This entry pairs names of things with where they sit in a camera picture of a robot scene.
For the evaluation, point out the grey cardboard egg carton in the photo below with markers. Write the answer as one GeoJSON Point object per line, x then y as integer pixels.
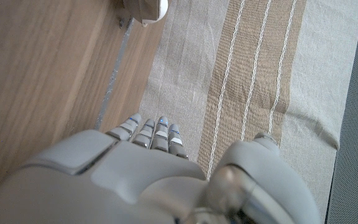
{"type": "Point", "coordinates": [140, 9]}

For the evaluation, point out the grey tape strip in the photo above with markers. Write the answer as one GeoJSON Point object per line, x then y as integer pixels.
{"type": "Point", "coordinates": [113, 74]}

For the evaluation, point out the beige striped curtain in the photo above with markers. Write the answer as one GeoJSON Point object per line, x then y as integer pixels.
{"type": "Point", "coordinates": [253, 62]}

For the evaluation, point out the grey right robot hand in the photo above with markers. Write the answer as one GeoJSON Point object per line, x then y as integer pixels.
{"type": "Point", "coordinates": [129, 186]}

